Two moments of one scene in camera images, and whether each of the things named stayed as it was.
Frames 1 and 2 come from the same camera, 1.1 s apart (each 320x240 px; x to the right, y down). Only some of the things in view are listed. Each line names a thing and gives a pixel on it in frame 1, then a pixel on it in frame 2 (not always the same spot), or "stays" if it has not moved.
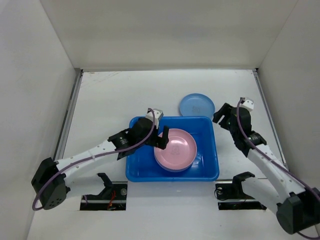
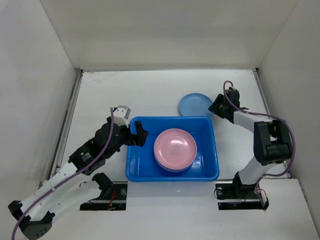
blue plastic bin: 141,166 stays
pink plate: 179,153 stays
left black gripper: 159,141 -> 137,139
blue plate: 197,104 stays
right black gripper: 225,115 -> 220,106
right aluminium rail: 270,116 stays
